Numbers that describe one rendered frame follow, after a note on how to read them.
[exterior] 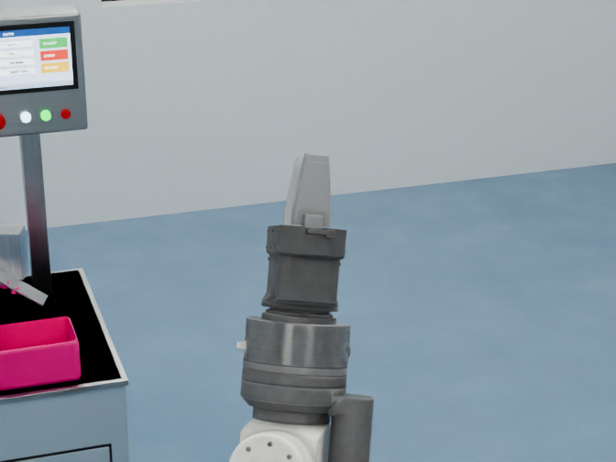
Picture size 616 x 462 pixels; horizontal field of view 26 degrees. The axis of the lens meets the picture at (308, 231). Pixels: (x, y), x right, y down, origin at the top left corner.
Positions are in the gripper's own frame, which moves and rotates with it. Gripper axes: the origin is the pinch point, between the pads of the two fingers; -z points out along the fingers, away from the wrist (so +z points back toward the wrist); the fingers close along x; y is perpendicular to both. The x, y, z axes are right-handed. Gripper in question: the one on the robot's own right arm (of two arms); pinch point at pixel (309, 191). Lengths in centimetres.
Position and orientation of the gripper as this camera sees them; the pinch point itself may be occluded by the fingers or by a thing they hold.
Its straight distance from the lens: 112.5
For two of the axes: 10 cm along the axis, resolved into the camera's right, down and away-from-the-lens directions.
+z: -0.8, 10.0, -0.2
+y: -9.9, -0.8, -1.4
